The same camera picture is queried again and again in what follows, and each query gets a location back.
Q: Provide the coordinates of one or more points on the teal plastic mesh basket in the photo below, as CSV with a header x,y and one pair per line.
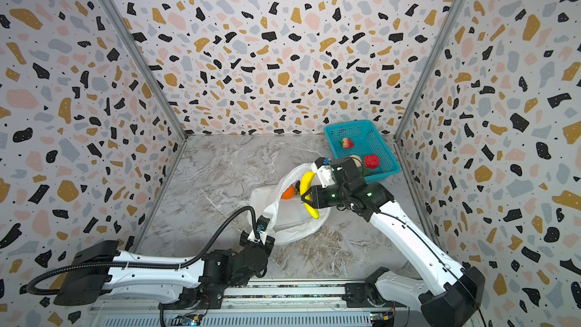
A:
x,y
367,141

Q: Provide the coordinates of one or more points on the cream pear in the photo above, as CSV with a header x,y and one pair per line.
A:
x,y
358,160

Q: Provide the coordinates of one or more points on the left aluminium corner post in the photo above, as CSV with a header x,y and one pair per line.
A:
x,y
128,42

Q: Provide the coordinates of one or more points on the yellow banana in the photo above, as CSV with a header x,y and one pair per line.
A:
x,y
305,185

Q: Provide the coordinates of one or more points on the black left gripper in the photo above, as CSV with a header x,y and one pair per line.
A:
x,y
256,241

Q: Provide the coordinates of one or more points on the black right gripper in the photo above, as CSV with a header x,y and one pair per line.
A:
x,y
321,193

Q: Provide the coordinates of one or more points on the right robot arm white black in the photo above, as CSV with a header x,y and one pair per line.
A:
x,y
447,293

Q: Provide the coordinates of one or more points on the orange fruit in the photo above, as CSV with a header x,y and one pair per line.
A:
x,y
289,193

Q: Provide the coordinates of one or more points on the right aluminium corner post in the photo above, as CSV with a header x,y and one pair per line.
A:
x,y
437,49

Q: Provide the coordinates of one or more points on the red strawberry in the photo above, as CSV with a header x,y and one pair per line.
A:
x,y
347,143

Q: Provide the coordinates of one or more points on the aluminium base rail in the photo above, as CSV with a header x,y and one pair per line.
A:
x,y
277,302

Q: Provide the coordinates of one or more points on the red apple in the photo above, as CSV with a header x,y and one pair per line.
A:
x,y
371,161

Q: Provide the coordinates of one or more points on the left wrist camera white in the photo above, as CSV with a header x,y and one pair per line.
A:
x,y
262,224

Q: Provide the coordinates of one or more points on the aluminium corner post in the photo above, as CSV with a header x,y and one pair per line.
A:
x,y
437,49
128,42

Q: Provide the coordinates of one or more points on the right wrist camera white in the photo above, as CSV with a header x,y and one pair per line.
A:
x,y
321,167

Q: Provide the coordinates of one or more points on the white plastic bag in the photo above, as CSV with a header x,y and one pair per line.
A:
x,y
289,219

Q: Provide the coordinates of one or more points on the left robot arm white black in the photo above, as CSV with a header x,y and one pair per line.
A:
x,y
103,270

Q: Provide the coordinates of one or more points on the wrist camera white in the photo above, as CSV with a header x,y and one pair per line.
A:
x,y
262,224
321,167

